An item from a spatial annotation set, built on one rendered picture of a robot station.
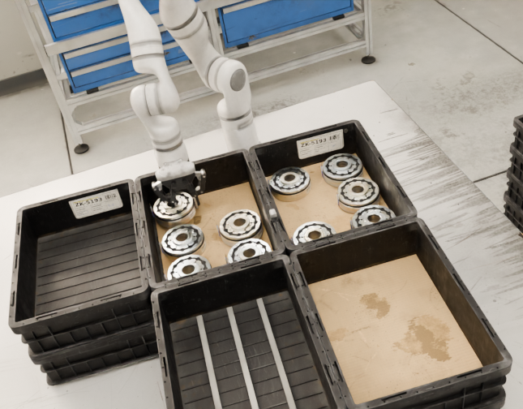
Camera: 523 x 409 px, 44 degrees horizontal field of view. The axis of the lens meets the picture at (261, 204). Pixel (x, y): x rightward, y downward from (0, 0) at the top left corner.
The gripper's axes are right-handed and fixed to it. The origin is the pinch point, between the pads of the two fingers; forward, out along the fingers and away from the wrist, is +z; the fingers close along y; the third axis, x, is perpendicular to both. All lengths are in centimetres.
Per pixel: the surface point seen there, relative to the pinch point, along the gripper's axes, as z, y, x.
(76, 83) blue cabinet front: 50, 42, -172
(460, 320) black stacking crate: 2, -47, 54
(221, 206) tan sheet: 4.2, -8.6, -0.4
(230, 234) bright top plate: 1.4, -8.7, 13.5
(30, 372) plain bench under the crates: 17, 45, 24
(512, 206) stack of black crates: 62, -110, -26
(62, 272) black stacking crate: 4.6, 33.0, 7.6
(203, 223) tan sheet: 4.3, -3.1, 4.2
